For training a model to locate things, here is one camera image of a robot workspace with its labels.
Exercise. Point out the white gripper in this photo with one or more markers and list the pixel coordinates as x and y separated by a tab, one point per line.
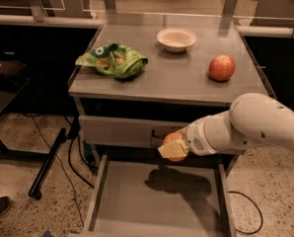
195	136

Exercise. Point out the orange fruit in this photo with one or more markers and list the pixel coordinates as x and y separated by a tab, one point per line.
172	137

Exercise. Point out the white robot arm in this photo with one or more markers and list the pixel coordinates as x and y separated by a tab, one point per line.
253	120

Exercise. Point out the open grey middle drawer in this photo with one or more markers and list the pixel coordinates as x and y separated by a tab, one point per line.
149	197

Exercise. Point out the grey metal counter cabinet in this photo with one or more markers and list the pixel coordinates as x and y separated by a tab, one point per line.
174	86

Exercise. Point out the grey top drawer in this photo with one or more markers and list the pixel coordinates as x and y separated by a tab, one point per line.
131	132

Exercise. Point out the red apple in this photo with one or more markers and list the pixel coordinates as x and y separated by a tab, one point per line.
221	68

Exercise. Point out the white bowl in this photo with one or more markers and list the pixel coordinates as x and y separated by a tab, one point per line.
176	39

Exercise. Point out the green chip bag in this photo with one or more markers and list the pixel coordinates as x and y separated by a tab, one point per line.
114	60

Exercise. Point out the black stand leg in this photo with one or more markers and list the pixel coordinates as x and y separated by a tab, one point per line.
34	191

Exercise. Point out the dark side table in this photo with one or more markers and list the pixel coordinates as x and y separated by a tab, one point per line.
11	85

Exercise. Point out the black drawer handle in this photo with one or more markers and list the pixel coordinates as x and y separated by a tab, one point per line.
158	134

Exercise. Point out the grey horizontal rail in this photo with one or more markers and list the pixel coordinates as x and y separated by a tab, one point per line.
54	22

